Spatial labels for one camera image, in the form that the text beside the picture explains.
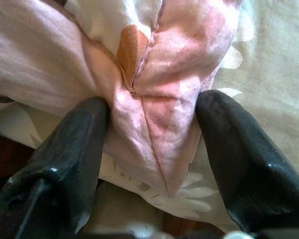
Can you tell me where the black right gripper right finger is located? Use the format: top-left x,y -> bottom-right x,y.
195,89 -> 299,235

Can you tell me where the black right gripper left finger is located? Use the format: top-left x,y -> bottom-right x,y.
0,96 -> 111,239

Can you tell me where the pink cartoon print blanket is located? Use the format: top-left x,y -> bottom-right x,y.
0,0 -> 242,197

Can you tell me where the grey floral bed sheet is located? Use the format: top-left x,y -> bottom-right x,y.
0,0 -> 299,234

